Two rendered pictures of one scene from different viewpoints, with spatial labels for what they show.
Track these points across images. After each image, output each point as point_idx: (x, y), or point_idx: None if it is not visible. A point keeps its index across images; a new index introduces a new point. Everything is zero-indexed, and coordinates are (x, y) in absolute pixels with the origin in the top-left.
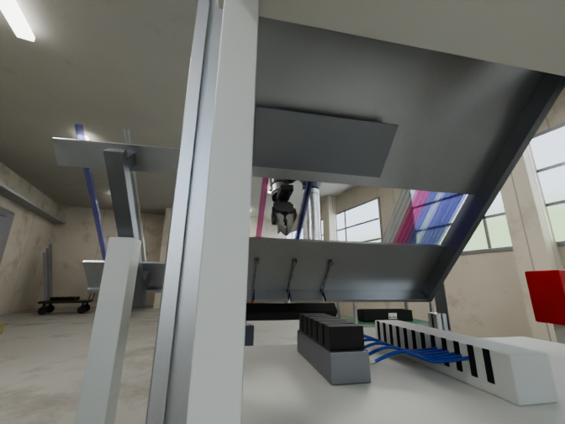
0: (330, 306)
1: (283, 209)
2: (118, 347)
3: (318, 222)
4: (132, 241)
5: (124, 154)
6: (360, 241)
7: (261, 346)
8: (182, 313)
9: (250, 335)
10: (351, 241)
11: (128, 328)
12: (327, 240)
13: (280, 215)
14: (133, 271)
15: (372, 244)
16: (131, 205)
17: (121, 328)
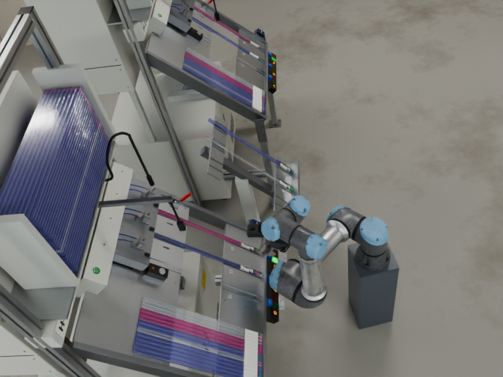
0: (269, 316)
1: (266, 238)
2: (245, 215)
3: (303, 279)
4: (235, 182)
5: (203, 154)
6: (220, 304)
7: (197, 268)
8: None
9: (358, 279)
10: (220, 297)
11: (254, 210)
12: (221, 280)
13: (263, 240)
14: (244, 192)
15: (218, 314)
16: (227, 168)
17: (245, 209)
